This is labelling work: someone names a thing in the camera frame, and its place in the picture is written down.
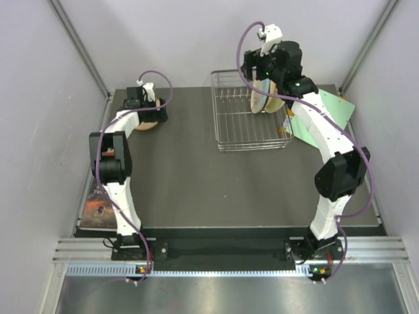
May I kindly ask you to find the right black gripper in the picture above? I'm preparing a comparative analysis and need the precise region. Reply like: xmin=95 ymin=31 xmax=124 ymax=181
xmin=240 ymin=44 xmax=283 ymax=86

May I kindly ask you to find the bird plate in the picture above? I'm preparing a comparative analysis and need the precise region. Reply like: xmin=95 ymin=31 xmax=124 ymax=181
xmin=135 ymin=97 xmax=166 ymax=131

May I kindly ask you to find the blue and cream plate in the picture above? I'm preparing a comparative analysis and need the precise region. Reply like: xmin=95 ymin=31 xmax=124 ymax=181
xmin=250 ymin=79 xmax=276 ymax=114

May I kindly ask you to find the green and cream plate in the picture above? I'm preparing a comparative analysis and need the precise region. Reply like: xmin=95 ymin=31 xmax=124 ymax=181
xmin=263 ymin=92 xmax=285 ymax=114

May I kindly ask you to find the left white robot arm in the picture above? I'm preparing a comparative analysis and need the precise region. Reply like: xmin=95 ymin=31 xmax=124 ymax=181
xmin=88 ymin=81 xmax=168 ymax=260

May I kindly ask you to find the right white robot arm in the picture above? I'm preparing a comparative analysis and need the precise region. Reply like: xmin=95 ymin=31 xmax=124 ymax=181
xmin=239 ymin=41 xmax=370 ymax=260

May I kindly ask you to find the yellow cutting board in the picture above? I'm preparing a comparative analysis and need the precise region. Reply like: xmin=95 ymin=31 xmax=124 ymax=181
xmin=278 ymin=94 xmax=346 ymax=135

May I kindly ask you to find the green cutting board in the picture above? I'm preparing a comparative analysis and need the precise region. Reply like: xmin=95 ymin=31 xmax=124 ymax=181
xmin=289 ymin=87 xmax=356 ymax=141

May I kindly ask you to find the book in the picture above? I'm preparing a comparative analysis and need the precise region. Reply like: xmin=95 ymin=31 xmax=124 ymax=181
xmin=78 ymin=179 xmax=117 ymax=232

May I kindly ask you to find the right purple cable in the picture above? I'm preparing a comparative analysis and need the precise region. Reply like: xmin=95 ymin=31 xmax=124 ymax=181
xmin=236 ymin=21 xmax=374 ymax=285

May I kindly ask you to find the purple cable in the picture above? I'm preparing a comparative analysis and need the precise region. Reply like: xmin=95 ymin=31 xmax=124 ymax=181
xmin=236 ymin=21 xmax=374 ymax=285
xmin=94 ymin=69 xmax=173 ymax=286

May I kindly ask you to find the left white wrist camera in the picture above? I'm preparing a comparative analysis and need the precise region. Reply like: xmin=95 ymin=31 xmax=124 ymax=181
xmin=136 ymin=80 xmax=156 ymax=102

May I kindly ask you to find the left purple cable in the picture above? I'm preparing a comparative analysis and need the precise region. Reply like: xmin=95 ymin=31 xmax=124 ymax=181
xmin=94 ymin=69 xmax=173 ymax=286

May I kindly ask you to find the wire dish rack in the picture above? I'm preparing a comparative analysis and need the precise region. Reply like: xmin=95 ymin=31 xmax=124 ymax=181
xmin=210 ymin=69 xmax=293 ymax=152

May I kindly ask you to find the grey cable duct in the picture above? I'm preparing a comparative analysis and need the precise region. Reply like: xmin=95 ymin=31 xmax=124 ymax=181
xmin=65 ymin=260 xmax=330 ymax=278

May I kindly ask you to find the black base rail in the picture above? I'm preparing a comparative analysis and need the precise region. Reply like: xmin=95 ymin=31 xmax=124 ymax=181
xmin=103 ymin=237 xmax=329 ymax=262

